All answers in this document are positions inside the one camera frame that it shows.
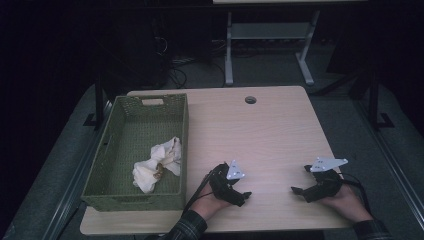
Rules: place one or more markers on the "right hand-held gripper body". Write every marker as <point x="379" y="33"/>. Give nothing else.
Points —
<point x="325" y="186"/>

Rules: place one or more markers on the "person's left hand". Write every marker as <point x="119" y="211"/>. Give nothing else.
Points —
<point x="205" y="203"/>

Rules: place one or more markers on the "black metal stand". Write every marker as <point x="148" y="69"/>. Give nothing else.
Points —
<point x="99" y="100"/>
<point x="373" y="100"/>

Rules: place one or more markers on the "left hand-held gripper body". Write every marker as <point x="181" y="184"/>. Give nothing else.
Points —
<point x="224" y="186"/>

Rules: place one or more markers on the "grey metal floor rail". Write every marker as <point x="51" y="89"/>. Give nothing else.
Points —
<point x="77" y="173"/>
<point x="398" y="176"/>

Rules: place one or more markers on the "grey metal frame table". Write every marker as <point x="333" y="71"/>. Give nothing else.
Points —
<point x="228" y="50"/>

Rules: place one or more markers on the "white bear-print baby garment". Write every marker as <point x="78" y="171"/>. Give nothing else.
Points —
<point x="146" y="173"/>

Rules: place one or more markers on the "green woven basket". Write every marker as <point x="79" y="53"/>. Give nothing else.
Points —
<point x="133" y="133"/>

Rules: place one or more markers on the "person's right hand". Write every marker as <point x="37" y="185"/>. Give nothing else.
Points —
<point x="350" y="205"/>

